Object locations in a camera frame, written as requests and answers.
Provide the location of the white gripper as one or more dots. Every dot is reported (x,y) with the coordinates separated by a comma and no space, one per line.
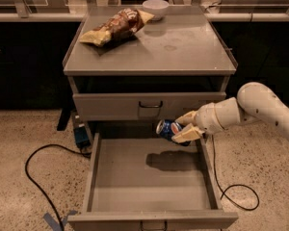
(206,116)

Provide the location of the closed top drawer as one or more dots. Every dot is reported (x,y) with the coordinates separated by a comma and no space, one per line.
(124,106)

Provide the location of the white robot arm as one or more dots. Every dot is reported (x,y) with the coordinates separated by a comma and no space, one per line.
(254,101)

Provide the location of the grey drawer cabinet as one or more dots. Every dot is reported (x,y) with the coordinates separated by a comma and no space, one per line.
(179,53)

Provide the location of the black top drawer handle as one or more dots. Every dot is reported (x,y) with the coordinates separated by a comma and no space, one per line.
(150,106)

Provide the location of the blue power box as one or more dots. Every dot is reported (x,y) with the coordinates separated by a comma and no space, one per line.
(81,137)

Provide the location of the white bowl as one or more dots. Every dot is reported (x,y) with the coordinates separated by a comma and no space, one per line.
(158,8)

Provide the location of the black drawer handle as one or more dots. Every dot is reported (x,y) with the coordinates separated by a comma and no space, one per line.
(153,226)
(150,106)

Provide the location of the brown chip bag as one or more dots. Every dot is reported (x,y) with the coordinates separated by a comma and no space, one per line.
(123,25)

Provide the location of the open middle drawer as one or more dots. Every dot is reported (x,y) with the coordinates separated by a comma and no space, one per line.
(132,180)

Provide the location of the black middle drawer handle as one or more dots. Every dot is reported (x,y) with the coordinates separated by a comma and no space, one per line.
(153,226)

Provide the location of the blue pepsi can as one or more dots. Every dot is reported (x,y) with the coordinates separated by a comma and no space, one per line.
(167,129)

